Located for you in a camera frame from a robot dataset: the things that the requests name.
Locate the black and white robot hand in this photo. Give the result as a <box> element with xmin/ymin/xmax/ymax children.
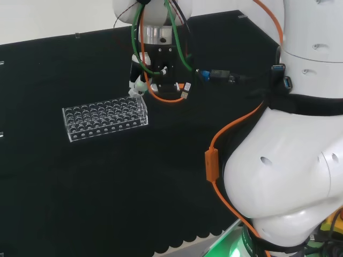
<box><xmin>128</xmin><ymin>44</ymin><xmax>180</xmax><ymax>99</ymax></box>

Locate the clear glass test tube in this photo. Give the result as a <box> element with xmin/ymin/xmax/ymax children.
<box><xmin>135</xmin><ymin>95</ymin><xmax>144</xmax><ymax>118</ymax></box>

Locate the clear acrylic test tube rack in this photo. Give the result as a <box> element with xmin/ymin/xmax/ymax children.
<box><xmin>62</xmin><ymin>95</ymin><xmax>149</xmax><ymax>143</ymax></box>

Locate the black adapter with blue plug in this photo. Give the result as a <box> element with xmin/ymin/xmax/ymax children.
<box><xmin>197</xmin><ymin>69</ymin><xmax>247</xmax><ymax>85</ymax></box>

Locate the black usb hub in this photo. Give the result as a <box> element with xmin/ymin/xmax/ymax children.
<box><xmin>270</xmin><ymin>63</ymin><xmax>294</xmax><ymax>92</ymax></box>

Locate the black bench cloth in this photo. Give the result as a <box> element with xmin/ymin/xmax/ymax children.
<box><xmin>0</xmin><ymin>10</ymin><xmax>282</xmax><ymax>257</ymax></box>

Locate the pale board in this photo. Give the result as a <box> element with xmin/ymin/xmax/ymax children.
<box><xmin>184</xmin><ymin>219</ymin><xmax>243</xmax><ymax>257</ymax></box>

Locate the green cable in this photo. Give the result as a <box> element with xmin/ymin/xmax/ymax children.
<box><xmin>130</xmin><ymin>0</ymin><xmax>194</xmax><ymax>75</ymax></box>

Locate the orange cable with usb plug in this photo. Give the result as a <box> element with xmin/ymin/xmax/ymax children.
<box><xmin>139</xmin><ymin>7</ymin><xmax>192</xmax><ymax>103</ymax></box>

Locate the black cable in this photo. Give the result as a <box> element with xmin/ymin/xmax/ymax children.
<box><xmin>170</xmin><ymin>0</ymin><xmax>194</xmax><ymax>54</ymax></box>

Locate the orange cable with inline box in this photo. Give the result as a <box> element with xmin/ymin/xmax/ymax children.
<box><xmin>205</xmin><ymin>0</ymin><xmax>285</xmax><ymax>257</ymax></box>

